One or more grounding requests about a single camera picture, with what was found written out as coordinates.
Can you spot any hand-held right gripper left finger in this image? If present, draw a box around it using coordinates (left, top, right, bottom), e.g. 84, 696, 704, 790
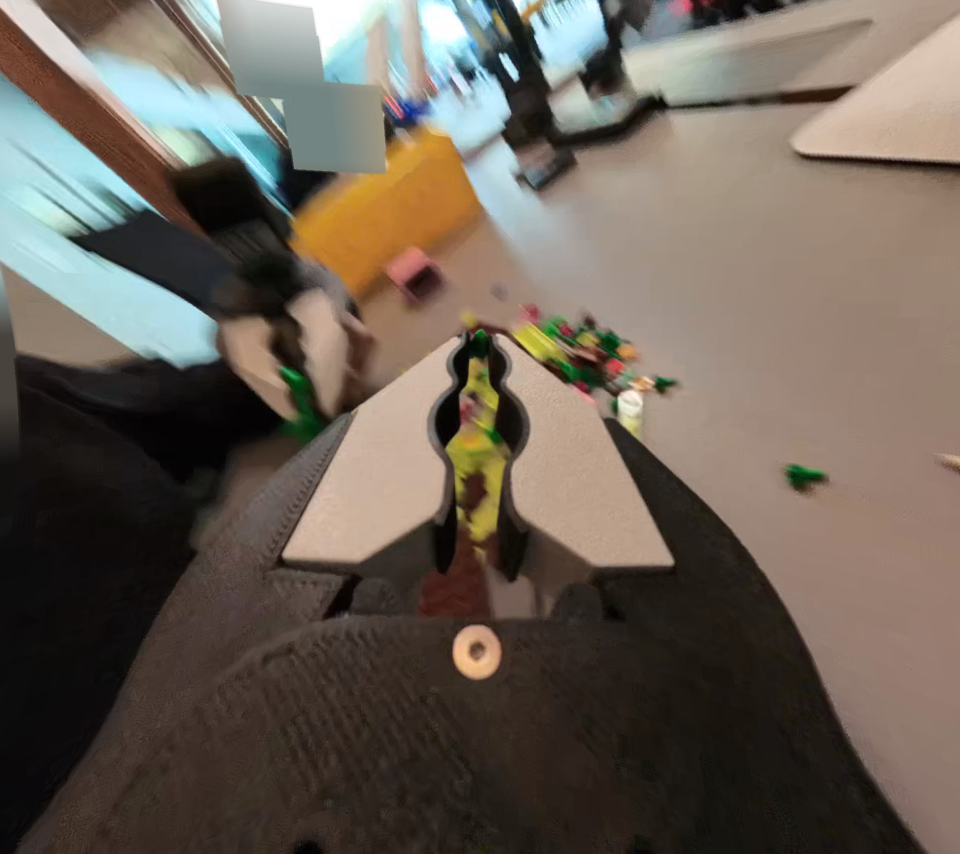
281, 335, 471, 573

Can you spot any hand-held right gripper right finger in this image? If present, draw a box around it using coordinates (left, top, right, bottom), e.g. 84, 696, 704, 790
493, 335, 676, 594

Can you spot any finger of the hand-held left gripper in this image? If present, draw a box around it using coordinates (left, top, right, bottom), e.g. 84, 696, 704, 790
288, 290, 355, 416
219, 312, 303, 421

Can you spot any green leafy brick plant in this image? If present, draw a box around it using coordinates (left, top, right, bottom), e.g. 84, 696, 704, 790
277, 366, 328, 444

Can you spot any pink toy brick pot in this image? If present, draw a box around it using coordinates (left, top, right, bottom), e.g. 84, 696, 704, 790
386, 248, 444, 301

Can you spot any pile of small toy bricks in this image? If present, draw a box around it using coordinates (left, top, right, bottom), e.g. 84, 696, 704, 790
418, 305, 680, 618

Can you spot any person's left forearm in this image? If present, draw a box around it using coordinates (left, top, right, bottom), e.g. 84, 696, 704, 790
15, 355, 290, 468

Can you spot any person's left hand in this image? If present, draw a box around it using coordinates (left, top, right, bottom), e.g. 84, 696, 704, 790
345, 314, 381, 391

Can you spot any brown toy brick plate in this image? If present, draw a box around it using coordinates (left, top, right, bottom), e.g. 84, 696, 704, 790
418, 539, 494, 618

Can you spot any yellow plastic bin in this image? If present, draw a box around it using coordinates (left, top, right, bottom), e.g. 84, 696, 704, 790
291, 126, 483, 296

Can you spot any wooden pillar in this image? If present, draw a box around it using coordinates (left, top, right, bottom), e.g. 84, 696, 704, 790
0, 10, 200, 232

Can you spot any black charger with green lights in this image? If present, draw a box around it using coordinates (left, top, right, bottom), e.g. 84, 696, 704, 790
501, 85, 560, 150

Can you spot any black metal column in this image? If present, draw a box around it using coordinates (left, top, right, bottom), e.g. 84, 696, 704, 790
452, 0, 558, 146

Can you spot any black flat power box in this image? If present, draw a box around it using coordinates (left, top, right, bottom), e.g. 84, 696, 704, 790
555, 95, 666, 144

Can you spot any white desk lamp stand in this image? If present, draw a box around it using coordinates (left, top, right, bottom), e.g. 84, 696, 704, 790
791, 14, 960, 165

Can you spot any black camera battery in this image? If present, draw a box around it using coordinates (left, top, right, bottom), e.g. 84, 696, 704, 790
517, 145, 579, 192

